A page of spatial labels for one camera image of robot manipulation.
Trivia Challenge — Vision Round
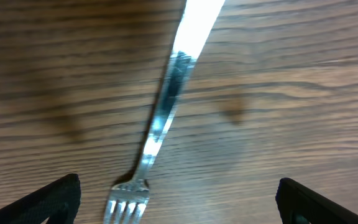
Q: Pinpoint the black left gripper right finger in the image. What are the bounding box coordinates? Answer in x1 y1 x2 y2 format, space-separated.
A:
275 178 358 224

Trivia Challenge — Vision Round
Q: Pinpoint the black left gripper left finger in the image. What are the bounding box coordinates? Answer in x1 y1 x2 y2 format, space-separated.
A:
0 174 81 224

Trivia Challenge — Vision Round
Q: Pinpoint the silver metal fork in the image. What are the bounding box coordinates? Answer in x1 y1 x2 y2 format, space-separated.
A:
103 0 224 224

